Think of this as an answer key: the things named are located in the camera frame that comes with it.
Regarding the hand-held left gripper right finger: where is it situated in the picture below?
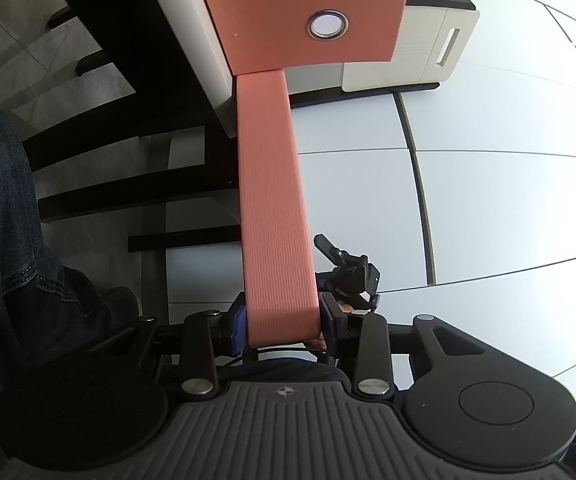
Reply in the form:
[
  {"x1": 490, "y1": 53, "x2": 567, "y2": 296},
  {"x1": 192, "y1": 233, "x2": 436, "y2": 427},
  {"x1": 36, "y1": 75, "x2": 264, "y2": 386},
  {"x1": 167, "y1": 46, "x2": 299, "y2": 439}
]
[{"x1": 319, "y1": 292, "x2": 490, "y2": 402}]

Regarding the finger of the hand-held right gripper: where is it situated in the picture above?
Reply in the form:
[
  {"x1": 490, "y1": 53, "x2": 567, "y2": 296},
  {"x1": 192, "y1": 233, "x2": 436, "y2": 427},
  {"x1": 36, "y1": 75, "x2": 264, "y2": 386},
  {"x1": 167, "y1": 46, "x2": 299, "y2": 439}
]
[{"x1": 314, "y1": 233, "x2": 343, "y2": 263}]

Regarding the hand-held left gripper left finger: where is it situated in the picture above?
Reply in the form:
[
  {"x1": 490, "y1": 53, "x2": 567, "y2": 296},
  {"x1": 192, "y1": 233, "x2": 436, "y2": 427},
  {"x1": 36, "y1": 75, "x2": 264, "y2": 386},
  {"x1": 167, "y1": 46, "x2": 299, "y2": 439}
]
[{"x1": 92, "y1": 291, "x2": 247, "y2": 403}]

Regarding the white desktop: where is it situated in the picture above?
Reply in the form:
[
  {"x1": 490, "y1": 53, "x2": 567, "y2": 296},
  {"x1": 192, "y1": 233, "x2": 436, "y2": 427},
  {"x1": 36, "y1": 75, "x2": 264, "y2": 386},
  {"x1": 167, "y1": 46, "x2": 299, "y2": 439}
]
[{"x1": 136, "y1": 0, "x2": 241, "y2": 141}]

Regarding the person's dark shoe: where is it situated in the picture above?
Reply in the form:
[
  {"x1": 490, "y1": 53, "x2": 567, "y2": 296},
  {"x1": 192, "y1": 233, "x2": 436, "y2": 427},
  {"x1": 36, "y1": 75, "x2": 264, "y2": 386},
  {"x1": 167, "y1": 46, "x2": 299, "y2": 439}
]
[{"x1": 85, "y1": 286, "x2": 143, "y2": 333}]

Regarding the white wardrobe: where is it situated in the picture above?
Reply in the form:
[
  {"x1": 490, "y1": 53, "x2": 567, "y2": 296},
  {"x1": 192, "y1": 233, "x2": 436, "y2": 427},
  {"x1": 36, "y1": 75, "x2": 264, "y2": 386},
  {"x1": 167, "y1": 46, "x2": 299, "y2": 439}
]
[{"x1": 288, "y1": 0, "x2": 576, "y2": 411}]

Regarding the person's jeans leg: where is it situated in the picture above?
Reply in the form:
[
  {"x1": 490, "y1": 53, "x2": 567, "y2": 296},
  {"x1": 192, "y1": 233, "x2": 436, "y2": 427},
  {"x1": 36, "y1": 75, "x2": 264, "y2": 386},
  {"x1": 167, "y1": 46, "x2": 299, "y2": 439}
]
[{"x1": 0, "y1": 87, "x2": 98, "y2": 461}]

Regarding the black desk frame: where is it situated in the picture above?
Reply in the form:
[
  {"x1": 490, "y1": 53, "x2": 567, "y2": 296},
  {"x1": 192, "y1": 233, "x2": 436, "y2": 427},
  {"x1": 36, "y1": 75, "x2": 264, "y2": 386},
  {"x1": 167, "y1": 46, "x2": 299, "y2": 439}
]
[{"x1": 22, "y1": 0, "x2": 243, "y2": 256}]

